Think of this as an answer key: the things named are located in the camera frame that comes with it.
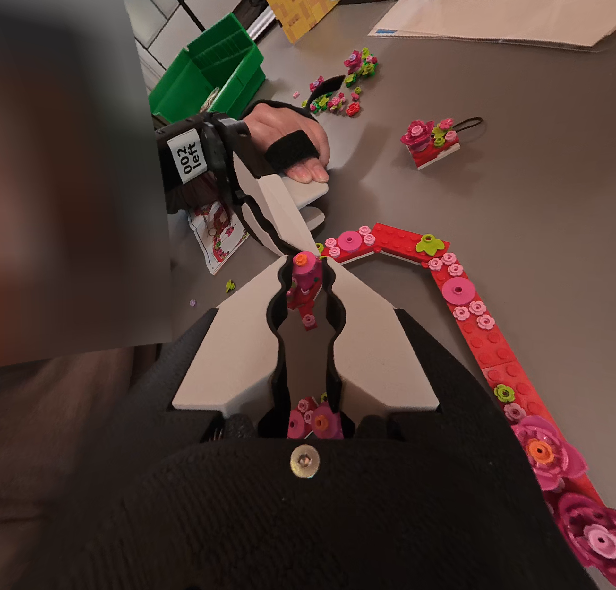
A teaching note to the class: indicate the flowered red toy brick segment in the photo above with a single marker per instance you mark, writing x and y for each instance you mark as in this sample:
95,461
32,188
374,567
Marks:
304,274

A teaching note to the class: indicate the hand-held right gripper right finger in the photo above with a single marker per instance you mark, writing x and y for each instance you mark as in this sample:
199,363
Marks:
380,359

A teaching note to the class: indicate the instruction booklet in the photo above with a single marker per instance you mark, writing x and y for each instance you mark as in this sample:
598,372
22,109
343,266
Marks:
216,243

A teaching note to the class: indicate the yellow building set box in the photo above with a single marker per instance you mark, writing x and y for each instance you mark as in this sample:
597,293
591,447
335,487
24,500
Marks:
298,12

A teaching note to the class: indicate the person's left hand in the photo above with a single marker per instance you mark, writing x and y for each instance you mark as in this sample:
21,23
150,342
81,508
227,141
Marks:
279,127

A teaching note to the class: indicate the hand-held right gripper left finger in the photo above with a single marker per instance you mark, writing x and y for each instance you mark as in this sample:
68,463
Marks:
226,359

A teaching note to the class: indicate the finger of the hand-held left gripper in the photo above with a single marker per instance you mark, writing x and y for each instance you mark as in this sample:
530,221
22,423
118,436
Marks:
260,231
284,205

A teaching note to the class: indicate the person's left forearm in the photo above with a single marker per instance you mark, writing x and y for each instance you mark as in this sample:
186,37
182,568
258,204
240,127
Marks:
192,197

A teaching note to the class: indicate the red toy brick heart frame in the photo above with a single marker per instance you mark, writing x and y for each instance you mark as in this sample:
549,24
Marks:
491,344

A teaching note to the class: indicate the black floor strip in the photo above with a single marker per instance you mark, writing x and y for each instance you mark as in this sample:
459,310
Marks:
185,2

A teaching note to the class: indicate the pile of loose brick flowers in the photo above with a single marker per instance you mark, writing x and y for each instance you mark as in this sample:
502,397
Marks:
358,65

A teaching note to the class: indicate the clear document sleeve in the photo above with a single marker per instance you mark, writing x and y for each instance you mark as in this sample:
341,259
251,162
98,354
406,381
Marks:
481,22

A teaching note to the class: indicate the small red toy brick ornament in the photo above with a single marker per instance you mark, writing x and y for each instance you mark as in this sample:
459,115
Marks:
428,154

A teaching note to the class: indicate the green plastic bin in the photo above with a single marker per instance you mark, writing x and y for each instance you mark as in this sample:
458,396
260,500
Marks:
226,55

